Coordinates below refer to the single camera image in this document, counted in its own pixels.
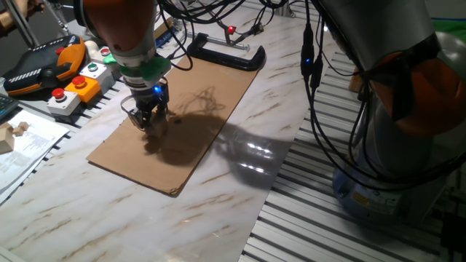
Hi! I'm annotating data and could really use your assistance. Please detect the white box green button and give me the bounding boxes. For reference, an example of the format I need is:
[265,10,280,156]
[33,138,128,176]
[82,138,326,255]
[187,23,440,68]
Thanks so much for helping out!
[79,61,117,94]

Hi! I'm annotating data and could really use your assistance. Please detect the grey metal frame bar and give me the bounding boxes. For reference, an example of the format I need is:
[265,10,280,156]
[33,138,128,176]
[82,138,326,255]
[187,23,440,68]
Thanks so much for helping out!
[3,0,41,48]

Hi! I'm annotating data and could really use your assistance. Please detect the brown cardboard sheet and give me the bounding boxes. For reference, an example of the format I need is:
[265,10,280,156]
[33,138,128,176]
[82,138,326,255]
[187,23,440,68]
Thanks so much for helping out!
[86,54,260,197]

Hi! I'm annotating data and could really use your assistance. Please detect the black curved plastic handle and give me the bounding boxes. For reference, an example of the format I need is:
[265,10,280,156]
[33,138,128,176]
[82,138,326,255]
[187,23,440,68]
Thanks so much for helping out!
[186,32,267,73]

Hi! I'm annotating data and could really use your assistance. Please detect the white box large red button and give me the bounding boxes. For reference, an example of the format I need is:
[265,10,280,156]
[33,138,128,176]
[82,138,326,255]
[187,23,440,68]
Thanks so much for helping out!
[46,87,82,116]

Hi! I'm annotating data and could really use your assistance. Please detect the long metal bolt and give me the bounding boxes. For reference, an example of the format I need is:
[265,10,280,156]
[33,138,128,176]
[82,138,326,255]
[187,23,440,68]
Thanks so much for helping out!
[187,31,251,52]

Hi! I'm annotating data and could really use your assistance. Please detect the large wooden cube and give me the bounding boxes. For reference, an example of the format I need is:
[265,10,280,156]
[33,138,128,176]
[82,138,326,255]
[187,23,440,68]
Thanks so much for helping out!
[0,127,15,154]

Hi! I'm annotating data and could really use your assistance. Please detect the small device red light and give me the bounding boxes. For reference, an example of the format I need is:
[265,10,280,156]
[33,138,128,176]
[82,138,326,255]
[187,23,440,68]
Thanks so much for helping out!
[217,20,265,45]

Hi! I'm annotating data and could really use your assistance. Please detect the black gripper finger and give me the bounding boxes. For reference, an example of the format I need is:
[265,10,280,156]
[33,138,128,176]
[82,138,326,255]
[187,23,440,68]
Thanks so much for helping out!
[127,108,152,134]
[154,102,170,125]

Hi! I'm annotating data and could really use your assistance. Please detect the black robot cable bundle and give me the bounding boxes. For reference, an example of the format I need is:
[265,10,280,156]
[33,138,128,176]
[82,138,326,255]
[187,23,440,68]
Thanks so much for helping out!
[300,0,466,193]

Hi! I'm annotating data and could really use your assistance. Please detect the cardboard box white label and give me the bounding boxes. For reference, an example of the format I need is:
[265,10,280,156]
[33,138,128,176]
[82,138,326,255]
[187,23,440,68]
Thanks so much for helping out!
[153,16,175,47]

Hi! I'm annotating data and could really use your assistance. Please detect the orange brown cardboard boxes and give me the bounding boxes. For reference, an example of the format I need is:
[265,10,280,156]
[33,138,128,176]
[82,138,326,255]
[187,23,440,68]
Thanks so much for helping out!
[348,67,365,92]

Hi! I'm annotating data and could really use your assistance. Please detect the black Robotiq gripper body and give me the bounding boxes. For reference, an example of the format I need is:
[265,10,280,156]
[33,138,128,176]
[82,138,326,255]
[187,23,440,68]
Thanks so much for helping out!
[130,80,171,111]

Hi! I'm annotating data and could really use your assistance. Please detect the green cloth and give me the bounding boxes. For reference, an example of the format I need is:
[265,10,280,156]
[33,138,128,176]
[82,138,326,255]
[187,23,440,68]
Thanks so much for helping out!
[431,17,466,41]

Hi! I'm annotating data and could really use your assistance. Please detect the orange box red button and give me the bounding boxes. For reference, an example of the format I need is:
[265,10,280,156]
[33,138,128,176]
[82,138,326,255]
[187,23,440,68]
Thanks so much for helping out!
[64,75,102,103]

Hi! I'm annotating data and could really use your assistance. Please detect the transparent plastic cable loop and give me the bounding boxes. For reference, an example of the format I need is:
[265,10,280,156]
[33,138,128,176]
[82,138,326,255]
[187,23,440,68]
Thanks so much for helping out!
[120,95,140,122]

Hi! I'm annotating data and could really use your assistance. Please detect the black orange teach pendant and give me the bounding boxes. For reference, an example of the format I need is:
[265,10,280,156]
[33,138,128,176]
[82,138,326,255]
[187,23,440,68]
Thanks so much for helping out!
[2,34,87,98]

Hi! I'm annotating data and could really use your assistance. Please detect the white marble pattern mat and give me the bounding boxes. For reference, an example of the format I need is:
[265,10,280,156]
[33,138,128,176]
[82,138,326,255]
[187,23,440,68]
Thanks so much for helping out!
[0,0,345,262]

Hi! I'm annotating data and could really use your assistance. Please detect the black computer keyboard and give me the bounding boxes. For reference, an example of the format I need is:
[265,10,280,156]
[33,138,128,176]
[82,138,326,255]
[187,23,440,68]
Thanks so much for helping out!
[0,93,20,123]

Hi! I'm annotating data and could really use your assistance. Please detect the white egg shaped object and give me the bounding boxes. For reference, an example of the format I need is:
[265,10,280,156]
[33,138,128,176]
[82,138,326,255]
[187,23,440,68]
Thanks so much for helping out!
[83,39,100,57]

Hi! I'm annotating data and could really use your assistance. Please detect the person hand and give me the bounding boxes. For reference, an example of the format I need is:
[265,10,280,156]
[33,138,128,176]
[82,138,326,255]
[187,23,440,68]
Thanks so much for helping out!
[16,0,45,16]

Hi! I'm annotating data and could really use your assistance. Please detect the white box small red button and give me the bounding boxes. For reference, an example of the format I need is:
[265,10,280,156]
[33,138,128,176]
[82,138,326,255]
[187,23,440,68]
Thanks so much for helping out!
[89,46,114,66]

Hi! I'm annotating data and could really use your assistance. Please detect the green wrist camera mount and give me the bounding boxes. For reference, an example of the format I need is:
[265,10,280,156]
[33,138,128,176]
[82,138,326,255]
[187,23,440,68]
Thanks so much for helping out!
[103,54,172,82]

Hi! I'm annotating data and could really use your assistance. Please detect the white printed paper sheets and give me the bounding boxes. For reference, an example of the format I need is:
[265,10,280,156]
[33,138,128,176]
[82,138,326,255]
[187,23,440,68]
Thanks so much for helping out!
[0,108,70,205]

